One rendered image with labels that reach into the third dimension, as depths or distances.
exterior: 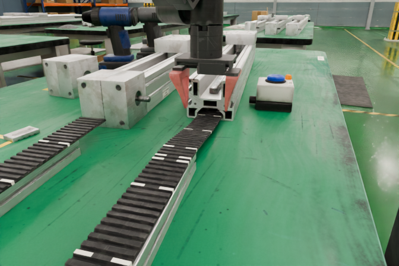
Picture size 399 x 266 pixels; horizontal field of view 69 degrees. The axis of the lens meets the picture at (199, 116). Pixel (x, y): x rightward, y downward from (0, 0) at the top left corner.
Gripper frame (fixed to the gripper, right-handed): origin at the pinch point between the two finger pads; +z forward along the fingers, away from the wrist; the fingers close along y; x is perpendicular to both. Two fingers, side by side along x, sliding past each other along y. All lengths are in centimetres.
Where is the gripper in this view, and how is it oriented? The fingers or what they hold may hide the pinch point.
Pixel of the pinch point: (205, 104)
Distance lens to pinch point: 54.9
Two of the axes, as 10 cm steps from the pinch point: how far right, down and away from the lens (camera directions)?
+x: -2.4, 3.5, -9.1
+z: 0.0, 9.3, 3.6
